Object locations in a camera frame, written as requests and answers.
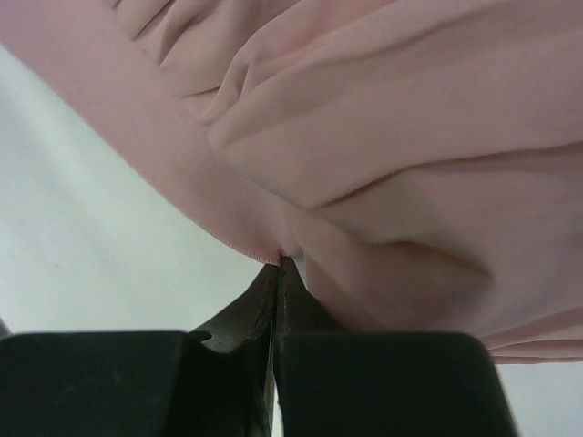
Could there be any dusty pink skirt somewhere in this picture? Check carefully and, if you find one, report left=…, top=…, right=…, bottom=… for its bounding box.
left=1, top=1, right=582, bottom=363

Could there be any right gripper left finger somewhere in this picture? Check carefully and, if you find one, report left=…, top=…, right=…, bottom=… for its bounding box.
left=1, top=265, right=278, bottom=436

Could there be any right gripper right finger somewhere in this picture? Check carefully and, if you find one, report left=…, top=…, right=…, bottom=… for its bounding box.
left=274, top=258, right=517, bottom=437

